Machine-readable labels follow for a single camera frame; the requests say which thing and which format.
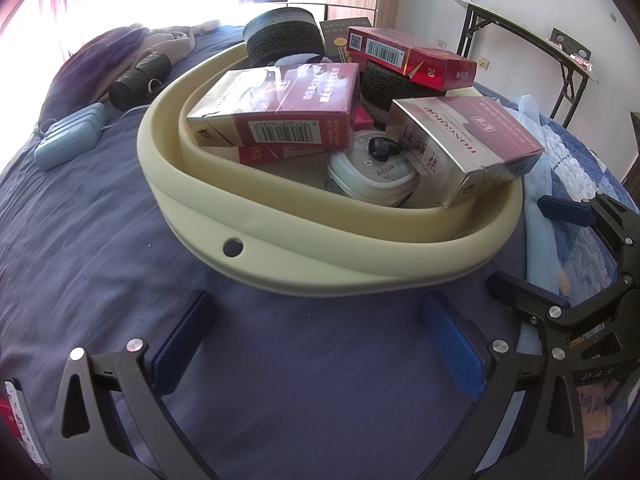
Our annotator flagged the beige cloth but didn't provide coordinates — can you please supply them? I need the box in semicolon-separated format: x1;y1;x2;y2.
97;20;223;101

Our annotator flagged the layered black foam disc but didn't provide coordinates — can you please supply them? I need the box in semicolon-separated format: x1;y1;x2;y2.
243;5;325;68

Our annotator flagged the navy bed sheet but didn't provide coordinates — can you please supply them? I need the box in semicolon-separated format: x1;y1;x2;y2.
0;22;551;480

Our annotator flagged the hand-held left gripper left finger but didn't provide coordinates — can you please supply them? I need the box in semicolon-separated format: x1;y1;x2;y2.
50;290;217;480

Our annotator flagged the cream plastic basin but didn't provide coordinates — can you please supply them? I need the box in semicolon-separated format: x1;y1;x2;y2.
136;35;526;301

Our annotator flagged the light blue power strip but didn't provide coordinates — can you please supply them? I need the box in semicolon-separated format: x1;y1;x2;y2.
34;102;107;171

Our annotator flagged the red and white packet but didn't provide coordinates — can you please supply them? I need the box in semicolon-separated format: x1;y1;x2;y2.
0;380;46;463

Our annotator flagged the purple cloth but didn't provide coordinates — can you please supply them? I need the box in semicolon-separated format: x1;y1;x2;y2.
37;25;151;121

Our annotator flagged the red and silver cigarette box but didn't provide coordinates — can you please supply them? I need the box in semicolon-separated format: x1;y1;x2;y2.
186;62;362;150
385;96;545;209

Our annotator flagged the white round container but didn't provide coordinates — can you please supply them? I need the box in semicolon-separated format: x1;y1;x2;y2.
326;129;418;207

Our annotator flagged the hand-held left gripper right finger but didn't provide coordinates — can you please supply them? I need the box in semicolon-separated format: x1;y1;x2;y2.
421;290;588;480

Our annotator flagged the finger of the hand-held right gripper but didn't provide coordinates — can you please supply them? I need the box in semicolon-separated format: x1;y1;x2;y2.
537;191;640;283
487;271;640;350

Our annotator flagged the small black object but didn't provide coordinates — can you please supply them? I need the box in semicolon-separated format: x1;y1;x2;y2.
367;137;401;161

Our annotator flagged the black folding table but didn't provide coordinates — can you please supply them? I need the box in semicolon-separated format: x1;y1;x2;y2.
450;0;601;128

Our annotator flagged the blue and white blanket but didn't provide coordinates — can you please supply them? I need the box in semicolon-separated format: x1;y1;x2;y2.
492;94;640;441

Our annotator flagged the dark bag roll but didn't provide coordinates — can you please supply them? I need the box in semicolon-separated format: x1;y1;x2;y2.
109;52;173;111

